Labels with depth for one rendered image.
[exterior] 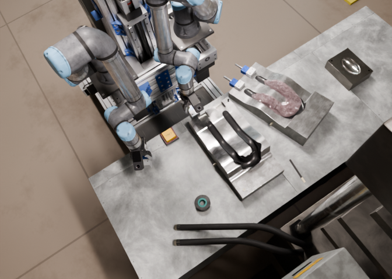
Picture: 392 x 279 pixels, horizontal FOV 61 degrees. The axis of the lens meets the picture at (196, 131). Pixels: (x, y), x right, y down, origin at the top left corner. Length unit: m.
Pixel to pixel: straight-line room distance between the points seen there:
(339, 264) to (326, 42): 1.48
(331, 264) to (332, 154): 0.91
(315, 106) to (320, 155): 0.26
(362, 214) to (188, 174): 0.88
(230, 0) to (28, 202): 2.59
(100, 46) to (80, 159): 1.74
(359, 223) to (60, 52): 1.19
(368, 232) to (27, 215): 2.44
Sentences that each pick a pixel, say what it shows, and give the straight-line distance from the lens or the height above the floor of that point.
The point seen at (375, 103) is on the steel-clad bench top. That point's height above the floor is 0.80.
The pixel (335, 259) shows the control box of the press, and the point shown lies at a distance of 1.07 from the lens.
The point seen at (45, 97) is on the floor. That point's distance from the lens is 3.35.
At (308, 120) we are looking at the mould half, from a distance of 1.81.
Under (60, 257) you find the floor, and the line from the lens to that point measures 2.80.
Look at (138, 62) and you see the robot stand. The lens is 1.99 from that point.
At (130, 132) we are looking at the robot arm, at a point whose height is 1.22.
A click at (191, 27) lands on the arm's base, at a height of 1.10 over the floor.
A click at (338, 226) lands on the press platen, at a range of 1.54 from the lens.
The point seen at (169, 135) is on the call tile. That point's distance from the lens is 1.84.
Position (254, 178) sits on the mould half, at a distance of 1.71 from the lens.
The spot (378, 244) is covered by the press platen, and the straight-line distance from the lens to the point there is 1.31.
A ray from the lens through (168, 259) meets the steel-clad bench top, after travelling 1.73.
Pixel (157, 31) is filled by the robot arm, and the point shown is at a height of 1.36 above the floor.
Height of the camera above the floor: 2.50
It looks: 66 degrees down
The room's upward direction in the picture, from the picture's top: 14 degrees counter-clockwise
